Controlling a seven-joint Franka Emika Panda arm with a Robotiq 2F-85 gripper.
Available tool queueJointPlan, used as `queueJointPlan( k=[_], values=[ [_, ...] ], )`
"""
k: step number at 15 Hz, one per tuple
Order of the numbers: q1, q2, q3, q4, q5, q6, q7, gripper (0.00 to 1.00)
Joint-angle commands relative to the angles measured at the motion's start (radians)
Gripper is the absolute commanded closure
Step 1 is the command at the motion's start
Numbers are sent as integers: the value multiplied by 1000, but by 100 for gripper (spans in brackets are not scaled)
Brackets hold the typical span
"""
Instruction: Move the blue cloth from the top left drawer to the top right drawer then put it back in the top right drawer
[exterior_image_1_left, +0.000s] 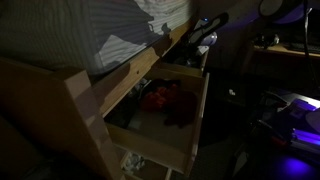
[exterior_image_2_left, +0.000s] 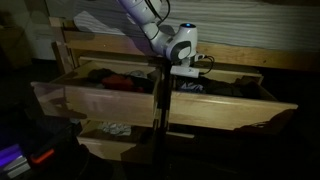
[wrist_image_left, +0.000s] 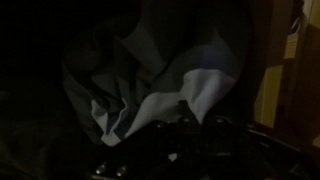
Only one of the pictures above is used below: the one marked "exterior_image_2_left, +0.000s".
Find black vertical post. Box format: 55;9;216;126
159;58;173;180

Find blue cloth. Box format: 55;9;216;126
179;82;206;95

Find purple lit equipment box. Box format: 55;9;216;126
0;143;32;180

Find black camera cable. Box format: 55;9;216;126
194;53;216;76

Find red cloth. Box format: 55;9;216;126
100;74;146;94

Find dark clothes pile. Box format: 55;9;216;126
87;68;156;95
176;74;263;100

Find light wooden drawer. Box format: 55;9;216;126
168;65;299;132
76;119;158;165
30;57;164;129

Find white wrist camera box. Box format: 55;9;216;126
170;65;201;79

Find wooden bed frame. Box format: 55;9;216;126
49;18;320;76

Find striped white mattress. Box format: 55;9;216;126
72;0;320;54

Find white patterned cloth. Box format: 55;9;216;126
98;122;133;137

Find grey folded cloth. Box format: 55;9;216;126
124;70;148;81

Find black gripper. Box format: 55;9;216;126
181;76;203;87

